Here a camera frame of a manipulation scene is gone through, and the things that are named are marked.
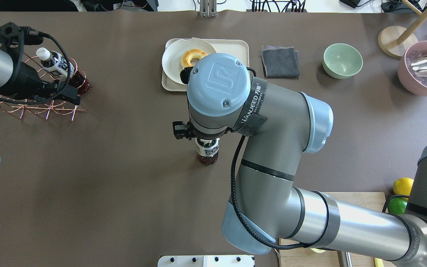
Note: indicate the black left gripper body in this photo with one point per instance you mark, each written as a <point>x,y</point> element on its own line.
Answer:
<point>23,76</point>

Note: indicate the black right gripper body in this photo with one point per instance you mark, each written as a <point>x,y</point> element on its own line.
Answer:
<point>181,131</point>

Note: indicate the tea bottle top rack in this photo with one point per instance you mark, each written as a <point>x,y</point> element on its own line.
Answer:
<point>207,150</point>

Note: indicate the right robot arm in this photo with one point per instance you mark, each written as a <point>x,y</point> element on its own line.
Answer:
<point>265,209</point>

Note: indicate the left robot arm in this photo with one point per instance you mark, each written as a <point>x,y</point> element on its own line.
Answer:
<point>24,87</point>

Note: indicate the tea bottle lower outer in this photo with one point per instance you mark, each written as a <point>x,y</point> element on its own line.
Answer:
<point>58,67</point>

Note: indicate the cream serving tray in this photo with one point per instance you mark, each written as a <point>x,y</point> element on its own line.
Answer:
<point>237,48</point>

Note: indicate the glazed donut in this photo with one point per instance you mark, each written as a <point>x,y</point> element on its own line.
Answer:
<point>190,55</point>

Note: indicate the white plate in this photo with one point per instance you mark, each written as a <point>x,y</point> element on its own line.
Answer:
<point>174,54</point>

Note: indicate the grey folded cloth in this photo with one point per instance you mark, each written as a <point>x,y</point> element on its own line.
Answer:
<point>280,62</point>

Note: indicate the bamboo cutting board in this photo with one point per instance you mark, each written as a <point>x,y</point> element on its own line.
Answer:
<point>305,257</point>

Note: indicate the green bowl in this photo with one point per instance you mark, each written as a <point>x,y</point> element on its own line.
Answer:
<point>342,61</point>

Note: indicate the half lemon slice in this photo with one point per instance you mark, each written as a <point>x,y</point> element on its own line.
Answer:
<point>317,250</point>

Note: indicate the steel muddler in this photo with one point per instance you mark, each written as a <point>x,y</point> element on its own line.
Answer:
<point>344,259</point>

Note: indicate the yellow lemon near board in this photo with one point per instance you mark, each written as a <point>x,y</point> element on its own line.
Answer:
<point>403,186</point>

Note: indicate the green lime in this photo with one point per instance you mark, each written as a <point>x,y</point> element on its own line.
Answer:
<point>397,205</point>

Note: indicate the wooden cup stand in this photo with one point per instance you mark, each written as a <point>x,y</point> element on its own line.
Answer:
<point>395,40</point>

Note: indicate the yellow plastic knife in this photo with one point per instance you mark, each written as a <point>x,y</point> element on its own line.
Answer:
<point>378,262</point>

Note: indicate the pink bowl of ice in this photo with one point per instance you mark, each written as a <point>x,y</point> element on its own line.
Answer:
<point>409,81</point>

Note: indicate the copper wire bottle rack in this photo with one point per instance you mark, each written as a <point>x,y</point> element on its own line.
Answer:
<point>57,107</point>

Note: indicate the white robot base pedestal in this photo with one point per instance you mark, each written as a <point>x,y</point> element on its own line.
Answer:
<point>231,260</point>

